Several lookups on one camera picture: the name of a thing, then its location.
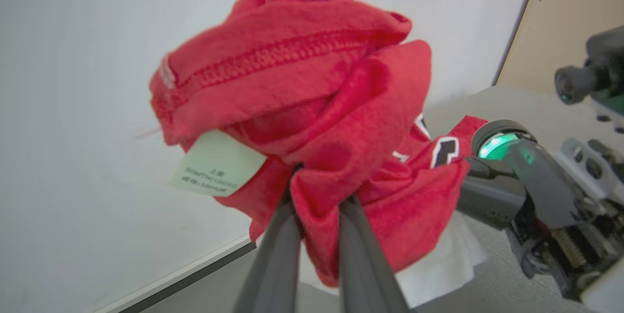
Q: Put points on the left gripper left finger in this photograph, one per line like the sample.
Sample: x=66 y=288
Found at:
x=273 y=264

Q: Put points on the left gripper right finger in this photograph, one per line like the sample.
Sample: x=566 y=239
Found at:
x=365 y=264

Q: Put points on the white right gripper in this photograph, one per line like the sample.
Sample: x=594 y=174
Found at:
x=585 y=254

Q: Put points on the red and white jersey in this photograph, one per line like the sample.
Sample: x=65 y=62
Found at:
x=317 y=84

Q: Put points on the grey fabric sofa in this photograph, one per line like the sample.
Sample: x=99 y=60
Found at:
x=536 y=103

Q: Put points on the white and black baseboard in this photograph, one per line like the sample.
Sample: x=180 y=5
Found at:
x=185 y=274

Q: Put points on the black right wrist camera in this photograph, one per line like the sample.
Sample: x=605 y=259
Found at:
x=580 y=79

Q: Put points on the beige wooden wall panel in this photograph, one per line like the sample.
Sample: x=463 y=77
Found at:
x=575 y=1

